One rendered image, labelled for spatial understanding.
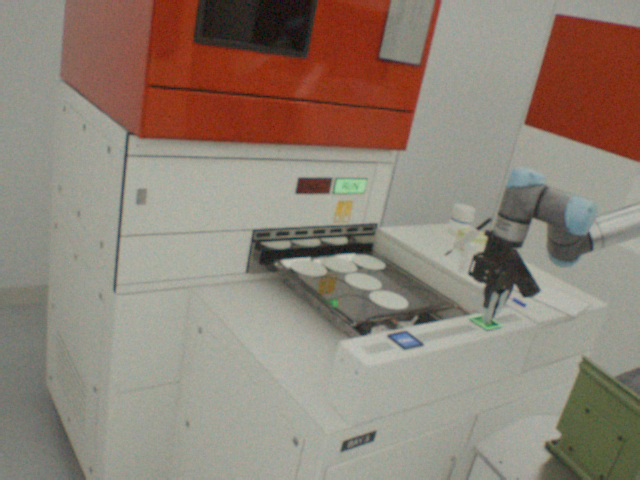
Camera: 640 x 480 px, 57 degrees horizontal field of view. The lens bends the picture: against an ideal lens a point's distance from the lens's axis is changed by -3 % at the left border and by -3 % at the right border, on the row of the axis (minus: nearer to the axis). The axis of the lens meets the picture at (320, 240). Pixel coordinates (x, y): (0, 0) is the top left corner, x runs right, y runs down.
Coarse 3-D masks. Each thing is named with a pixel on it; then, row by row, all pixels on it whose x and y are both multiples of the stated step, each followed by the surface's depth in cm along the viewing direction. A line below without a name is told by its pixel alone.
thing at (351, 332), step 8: (288, 280) 170; (296, 288) 167; (304, 296) 165; (312, 296) 162; (312, 304) 162; (320, 304) 159; (320, 312) 159; (328, 312) 156; (328, 320) 156; (336, 320) 154; (344, 328) 151; (352, 328) 149; (352, 336) 149
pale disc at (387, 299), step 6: (372, 294) 158; (378, 294) 158; (384, 294) 159; (390, 294) 160; (396, 294) 161; (378, 300) 155; (384, 300) 156; (390, 300) 156; (396, 300) 157; (402, 300) 158; (384, 306) 152; (390, 306) 153; (396, 306) 154; (402, 306) 154
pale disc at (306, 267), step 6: (294, 264) 166; (300, 264) 167; (306, 264) 168; (312, 264) 169; (318, 264) 169; (300, 270) 163; (306, 270) 164; (312, 270) 165; (318, 270) 166; (324, 270) 166
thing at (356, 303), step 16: (320, 256) 175; (336, 256) 178; (352, 256) 180; (336, 272) 167; (352, 272) 169; (368, 272) 171; (384, 272) 174; (400, 272) 176; (320, 288) 155; (336, 288) 157; (352, 288) 159; (384, 288) 163; (400, 288) 165; (416, 288) 167; (336, 304) 148; (352, 304) 150; (368, 304) 152; (416, 304) 157; (432, 304) 159; (352, 320) 142
